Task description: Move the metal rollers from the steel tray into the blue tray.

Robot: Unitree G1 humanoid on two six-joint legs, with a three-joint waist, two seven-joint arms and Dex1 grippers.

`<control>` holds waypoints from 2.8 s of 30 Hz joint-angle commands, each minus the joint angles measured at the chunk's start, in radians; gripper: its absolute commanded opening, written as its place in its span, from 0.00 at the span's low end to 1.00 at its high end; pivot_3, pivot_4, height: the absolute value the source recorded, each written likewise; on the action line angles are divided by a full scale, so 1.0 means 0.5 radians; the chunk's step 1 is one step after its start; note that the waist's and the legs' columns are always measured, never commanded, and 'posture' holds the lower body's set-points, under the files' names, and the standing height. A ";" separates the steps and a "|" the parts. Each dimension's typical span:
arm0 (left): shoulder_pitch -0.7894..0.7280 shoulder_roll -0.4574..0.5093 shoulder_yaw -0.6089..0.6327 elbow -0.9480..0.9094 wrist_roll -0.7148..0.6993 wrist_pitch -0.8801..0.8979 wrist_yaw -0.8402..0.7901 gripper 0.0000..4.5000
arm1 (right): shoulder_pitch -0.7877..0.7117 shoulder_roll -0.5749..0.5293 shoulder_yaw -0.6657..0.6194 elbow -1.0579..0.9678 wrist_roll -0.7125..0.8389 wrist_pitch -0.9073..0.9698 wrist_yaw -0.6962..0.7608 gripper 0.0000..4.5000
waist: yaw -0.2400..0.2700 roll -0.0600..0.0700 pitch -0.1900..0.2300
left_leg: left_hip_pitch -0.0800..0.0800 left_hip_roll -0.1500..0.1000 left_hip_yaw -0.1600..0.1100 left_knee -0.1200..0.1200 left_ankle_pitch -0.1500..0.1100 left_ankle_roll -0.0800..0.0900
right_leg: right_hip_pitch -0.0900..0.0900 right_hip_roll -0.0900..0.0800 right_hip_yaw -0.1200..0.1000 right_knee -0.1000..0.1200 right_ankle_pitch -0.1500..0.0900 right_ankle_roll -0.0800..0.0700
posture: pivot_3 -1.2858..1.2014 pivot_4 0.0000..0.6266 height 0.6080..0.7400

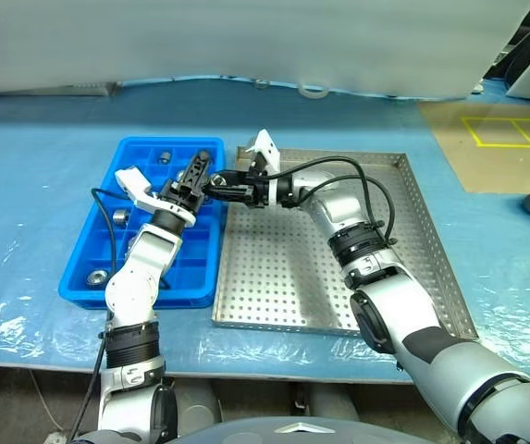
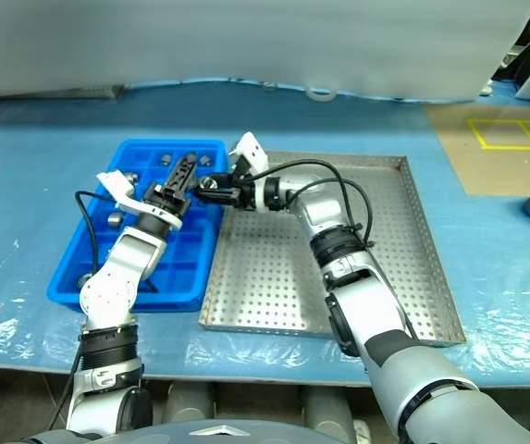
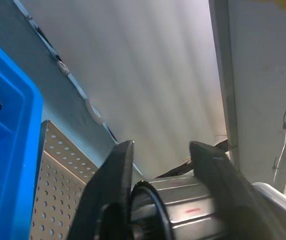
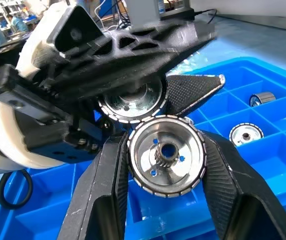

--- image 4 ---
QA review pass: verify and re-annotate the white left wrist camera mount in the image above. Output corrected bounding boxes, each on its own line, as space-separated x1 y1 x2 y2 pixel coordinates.
0 0 105 178

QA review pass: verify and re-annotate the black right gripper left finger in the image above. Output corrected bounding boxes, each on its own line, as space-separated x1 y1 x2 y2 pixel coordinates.
57 131 131 240

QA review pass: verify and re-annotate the blue plastic compartment tray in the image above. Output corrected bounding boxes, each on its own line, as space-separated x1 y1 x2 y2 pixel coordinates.
0 56 286 240

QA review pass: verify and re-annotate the grey plastic block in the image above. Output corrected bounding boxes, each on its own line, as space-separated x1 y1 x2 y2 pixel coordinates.
126 0 162 28

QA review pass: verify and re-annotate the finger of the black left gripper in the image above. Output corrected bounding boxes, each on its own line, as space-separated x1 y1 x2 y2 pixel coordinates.
57 21 218 98
165 74 226 117

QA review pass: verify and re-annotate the black power cable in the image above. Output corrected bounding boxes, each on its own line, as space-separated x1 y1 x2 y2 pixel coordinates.
194 8 218 25

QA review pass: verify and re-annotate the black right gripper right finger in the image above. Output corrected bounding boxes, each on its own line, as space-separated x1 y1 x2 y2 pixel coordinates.
199 129 286 240

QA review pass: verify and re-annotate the white backdrop sheet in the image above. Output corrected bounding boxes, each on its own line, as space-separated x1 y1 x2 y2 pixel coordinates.
190 0 286 20

